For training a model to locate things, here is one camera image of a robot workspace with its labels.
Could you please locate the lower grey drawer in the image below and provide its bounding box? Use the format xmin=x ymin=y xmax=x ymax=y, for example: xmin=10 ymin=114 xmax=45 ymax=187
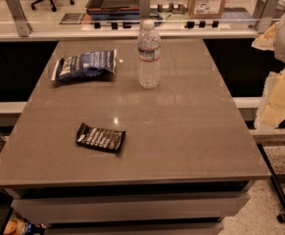
xmin=45 ymin=222 xmax=223 ymax=235

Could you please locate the grey drawer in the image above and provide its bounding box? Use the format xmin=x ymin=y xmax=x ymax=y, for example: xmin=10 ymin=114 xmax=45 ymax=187
xmin=12 ymin=192 xmax=250 ymax=225
xmin=45 ymin=222 xmax=223 ymax=235

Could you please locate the colourful snack bin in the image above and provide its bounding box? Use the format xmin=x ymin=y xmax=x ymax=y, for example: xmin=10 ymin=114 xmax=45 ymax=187
xmin=0 ymin=209 xmax=46 ymax=235

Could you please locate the left metal glass bracket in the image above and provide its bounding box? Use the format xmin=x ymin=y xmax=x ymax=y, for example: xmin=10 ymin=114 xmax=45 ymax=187
xmin=5 ymin=0 xmax=32 ymax=37

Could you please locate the right metal glass bracket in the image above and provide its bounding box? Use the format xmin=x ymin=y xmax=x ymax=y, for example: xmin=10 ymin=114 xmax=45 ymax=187
xmin=253 ymin=0 xmax=279 ymax=34

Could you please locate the metal glass bracket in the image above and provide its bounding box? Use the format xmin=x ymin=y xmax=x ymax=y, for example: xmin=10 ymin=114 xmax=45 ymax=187
xmin=139 ymin=0 xmax=150 ymax=20
xmin=5 ymin=0 xmax=32 ymax=37
xmin=253 ymin=0 xmax=279 ymax=34

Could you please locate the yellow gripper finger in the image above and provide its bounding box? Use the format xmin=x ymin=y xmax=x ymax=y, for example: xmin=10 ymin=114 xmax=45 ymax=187
xmin=257 ymin=69 xmax=285 ymax=128
xmin=252 ymin=23 xmax=279 ymax=51

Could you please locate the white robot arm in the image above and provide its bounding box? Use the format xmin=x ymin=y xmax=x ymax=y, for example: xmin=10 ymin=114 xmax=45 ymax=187
xmin=252 ymin=14 xmax=285 ymax=131

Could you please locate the black rxbar chocolate bar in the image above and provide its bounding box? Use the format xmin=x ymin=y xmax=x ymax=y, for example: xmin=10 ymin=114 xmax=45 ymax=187
xmin=76 ymin=122 xmax=125 ymax=154

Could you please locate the upper grey drawer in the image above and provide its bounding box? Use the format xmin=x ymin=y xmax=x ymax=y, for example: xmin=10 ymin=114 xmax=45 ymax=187
xmin=12 ymin=192 xmax=250 ymax=225

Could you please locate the black metal floor leg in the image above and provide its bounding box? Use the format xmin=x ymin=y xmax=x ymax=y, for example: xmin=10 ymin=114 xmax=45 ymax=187
xmin=258 ymin=144 xmax=285 ymax=223

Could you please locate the blue chip bag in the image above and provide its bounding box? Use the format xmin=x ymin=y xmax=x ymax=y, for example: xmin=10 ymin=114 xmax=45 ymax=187
xmin=52 ymin=49 xmax=117 ymax=84

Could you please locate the middle metal glass bracket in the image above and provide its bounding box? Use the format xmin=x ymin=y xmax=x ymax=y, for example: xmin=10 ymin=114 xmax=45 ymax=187
xmin=139 ymin=0 xmax=150 ymax=20

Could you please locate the brown cardboard box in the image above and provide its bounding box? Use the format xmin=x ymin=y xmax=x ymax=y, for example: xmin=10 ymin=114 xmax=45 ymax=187
xmin=187 ymin=0 xmax=226 ymax=19

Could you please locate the clear plastic water bottle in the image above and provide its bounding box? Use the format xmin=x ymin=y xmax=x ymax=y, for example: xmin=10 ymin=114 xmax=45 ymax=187
xmin=137 ymin=20 xmax=161 ymax=89

